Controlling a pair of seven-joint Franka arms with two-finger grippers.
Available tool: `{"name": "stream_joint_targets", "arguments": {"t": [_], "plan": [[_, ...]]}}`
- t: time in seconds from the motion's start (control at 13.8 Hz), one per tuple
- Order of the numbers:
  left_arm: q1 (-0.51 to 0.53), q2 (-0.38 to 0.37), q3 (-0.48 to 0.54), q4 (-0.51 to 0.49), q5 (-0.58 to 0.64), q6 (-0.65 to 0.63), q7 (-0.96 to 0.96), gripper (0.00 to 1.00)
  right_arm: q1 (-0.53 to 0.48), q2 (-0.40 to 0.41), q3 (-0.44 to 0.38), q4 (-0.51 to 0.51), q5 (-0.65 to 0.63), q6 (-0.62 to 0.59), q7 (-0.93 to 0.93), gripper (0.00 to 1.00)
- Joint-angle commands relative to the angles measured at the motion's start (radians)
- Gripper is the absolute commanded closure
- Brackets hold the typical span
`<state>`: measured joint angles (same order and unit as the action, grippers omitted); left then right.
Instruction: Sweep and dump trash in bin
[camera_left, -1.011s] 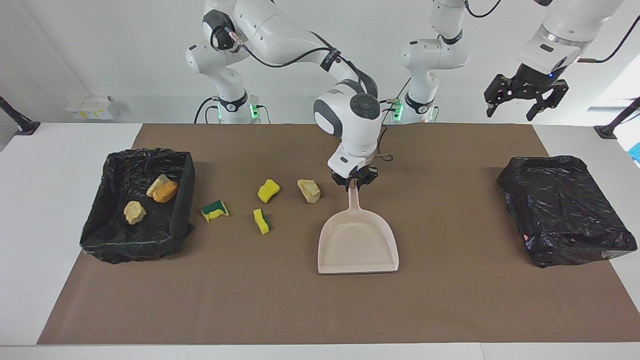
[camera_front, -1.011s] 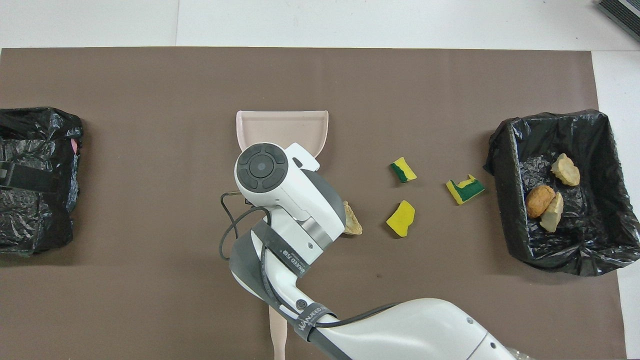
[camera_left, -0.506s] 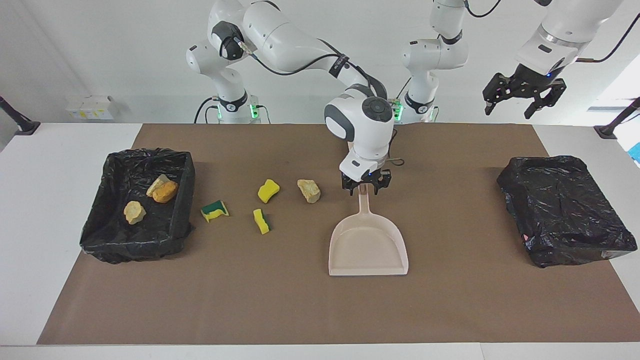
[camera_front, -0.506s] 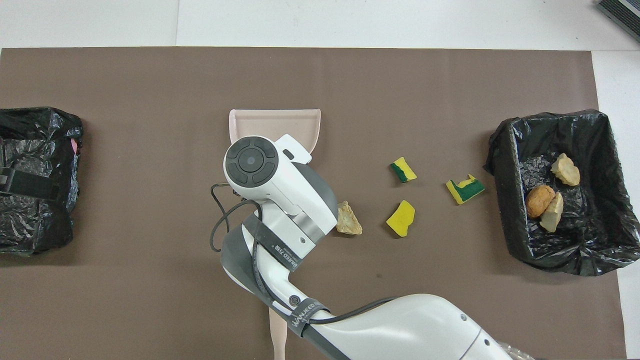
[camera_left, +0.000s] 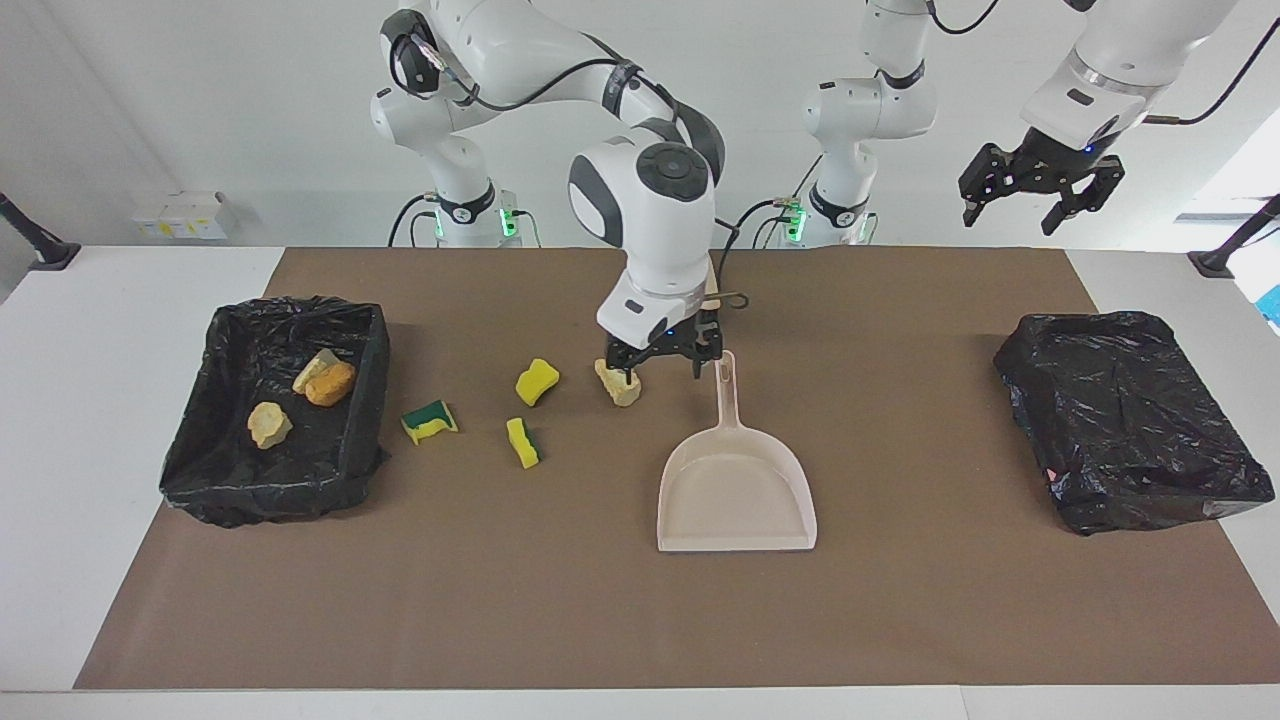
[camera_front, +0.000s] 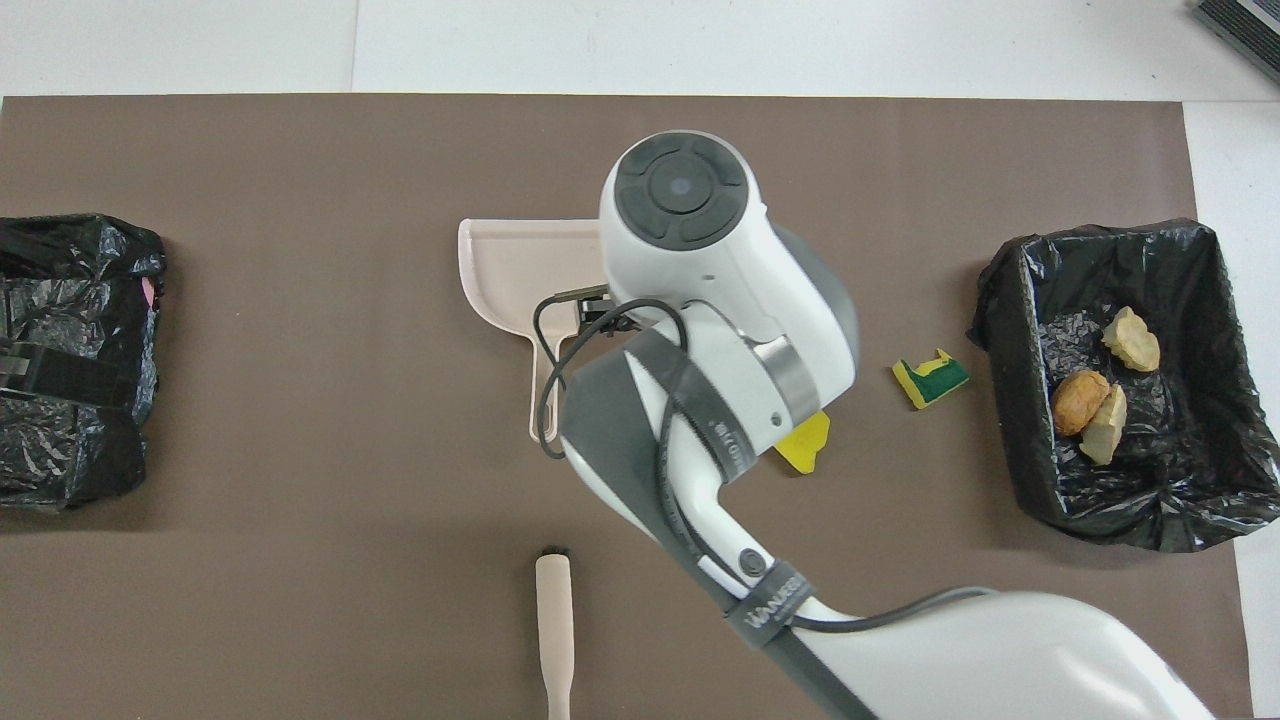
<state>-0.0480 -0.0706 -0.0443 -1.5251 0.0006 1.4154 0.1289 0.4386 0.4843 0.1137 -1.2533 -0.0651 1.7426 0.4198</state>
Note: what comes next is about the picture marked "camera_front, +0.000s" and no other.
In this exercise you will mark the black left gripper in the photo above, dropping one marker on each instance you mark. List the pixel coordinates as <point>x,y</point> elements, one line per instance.
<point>80,380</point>

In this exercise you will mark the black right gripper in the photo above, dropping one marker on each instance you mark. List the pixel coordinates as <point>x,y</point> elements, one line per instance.
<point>605,315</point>

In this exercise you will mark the beige plastic dustpan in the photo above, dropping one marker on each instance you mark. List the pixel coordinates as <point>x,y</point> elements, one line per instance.
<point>520,270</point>

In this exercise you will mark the plain yellow sponge piece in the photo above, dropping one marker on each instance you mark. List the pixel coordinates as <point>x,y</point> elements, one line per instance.
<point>805,445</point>

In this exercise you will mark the beige hand brush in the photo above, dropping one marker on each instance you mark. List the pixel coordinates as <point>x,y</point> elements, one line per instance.
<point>554,610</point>

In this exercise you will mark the notched yellow green sponge piece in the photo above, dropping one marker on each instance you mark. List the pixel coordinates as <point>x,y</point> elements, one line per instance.
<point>925,385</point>

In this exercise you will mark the orange-brown oval sponge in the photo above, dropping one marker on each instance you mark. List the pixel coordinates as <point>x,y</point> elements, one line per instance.
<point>1078,402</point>

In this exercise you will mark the pale yellow sponge chunk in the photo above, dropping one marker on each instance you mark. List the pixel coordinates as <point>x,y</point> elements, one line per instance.
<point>1131,340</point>
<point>1105,428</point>

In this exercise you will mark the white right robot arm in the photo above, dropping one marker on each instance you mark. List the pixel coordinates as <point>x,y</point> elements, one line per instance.
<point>720,300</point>

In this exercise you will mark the black bag bin, pink spot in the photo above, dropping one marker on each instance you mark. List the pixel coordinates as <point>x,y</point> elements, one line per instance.
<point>80,270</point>

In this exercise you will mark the black bag lined bin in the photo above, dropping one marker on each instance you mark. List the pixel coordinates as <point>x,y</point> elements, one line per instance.
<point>1200,480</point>

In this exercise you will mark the brown table mat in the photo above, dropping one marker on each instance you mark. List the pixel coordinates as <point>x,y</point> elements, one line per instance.
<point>300,250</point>

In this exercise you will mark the dark ribbed device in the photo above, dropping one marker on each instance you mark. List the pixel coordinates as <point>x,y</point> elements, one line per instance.
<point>1250,25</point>

